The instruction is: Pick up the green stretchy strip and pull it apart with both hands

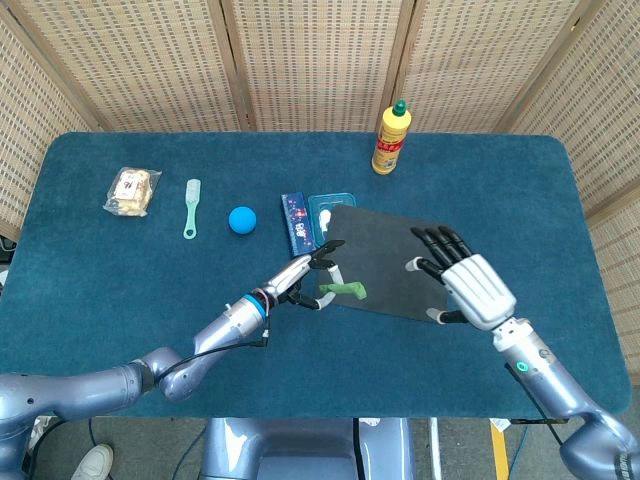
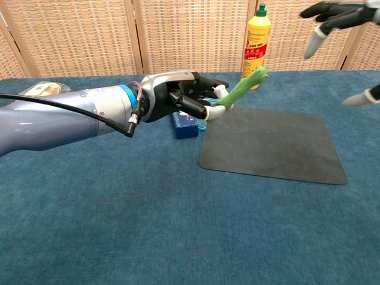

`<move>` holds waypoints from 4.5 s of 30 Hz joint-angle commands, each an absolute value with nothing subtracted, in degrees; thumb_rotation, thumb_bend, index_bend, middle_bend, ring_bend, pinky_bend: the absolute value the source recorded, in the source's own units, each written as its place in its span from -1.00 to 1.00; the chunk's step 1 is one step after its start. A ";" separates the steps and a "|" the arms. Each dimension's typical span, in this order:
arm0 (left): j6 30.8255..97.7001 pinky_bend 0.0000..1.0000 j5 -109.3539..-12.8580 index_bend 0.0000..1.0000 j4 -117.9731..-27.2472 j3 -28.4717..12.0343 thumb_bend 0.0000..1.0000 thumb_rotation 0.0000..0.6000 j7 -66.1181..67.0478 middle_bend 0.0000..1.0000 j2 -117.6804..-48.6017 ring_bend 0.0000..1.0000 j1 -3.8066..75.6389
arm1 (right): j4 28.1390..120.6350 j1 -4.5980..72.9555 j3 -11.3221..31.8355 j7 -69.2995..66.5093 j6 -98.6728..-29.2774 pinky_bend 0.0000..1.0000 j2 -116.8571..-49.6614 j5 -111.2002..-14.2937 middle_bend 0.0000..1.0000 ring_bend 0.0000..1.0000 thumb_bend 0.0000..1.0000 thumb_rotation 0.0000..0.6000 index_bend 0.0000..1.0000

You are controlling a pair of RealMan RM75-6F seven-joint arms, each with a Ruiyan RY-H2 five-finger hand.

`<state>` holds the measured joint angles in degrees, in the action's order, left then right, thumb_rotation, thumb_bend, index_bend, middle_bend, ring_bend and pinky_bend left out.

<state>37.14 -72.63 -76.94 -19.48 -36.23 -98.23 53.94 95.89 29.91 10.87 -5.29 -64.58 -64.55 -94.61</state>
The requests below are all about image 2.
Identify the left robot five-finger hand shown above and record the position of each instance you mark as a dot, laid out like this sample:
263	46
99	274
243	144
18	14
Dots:
166	92

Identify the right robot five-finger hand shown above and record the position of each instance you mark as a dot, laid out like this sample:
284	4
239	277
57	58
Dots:
341	13

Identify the green rubber toy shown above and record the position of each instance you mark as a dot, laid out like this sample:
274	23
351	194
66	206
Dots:
243	86

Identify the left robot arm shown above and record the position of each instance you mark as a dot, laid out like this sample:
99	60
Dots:
59	124

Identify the dark blue printed box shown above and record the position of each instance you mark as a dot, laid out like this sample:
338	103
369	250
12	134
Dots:
185	127

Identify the clear blue plastic container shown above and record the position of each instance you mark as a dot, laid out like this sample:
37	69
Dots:
202	125

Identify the yellow bottle with green cap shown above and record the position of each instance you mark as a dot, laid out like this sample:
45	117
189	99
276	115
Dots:
256	44

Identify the bamboo folding screen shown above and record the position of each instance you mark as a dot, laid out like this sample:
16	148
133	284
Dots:
89	35

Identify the dark grey mouse pad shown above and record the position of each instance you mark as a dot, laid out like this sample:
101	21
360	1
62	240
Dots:
273	142

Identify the clear bag of snacks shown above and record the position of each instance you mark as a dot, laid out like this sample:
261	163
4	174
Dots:
44	88

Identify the blue felt tablecloth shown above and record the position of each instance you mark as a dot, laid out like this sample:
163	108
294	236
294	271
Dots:
148	222

